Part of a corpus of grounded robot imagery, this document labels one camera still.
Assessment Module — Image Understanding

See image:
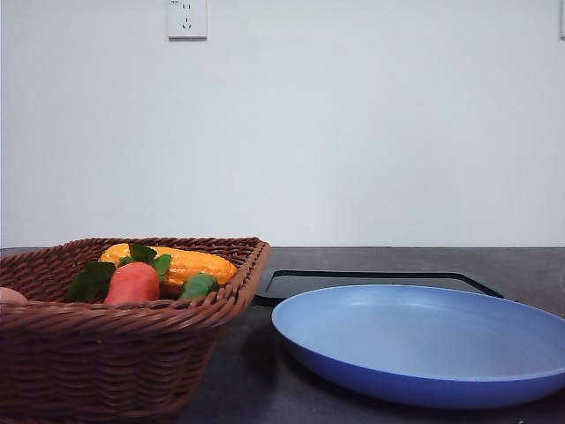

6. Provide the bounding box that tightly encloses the blue round plate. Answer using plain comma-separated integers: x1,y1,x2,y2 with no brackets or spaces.
271,284,565,409

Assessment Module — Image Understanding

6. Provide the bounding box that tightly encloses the brown egg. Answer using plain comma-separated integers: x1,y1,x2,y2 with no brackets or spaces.
0,286,28,305

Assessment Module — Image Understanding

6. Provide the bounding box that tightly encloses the brown wicker basket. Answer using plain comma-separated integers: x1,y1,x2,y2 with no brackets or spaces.
0,239,271,424

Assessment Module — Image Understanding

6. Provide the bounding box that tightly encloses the black rectangular tray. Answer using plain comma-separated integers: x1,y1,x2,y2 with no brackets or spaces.
252,270,504,313

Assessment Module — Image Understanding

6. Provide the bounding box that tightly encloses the green toy pepper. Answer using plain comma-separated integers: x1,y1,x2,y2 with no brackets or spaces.
181,273,219,299

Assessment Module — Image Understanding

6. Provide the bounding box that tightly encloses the yellow toy corn cob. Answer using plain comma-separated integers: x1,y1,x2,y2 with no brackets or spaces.
99,244,238,285

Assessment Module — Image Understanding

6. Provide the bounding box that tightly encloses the orange toy carrot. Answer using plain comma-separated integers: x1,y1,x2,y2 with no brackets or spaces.
68,245,172,305

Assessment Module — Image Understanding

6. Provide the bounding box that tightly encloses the white wall power socket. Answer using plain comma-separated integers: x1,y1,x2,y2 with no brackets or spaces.
167,0,207,42

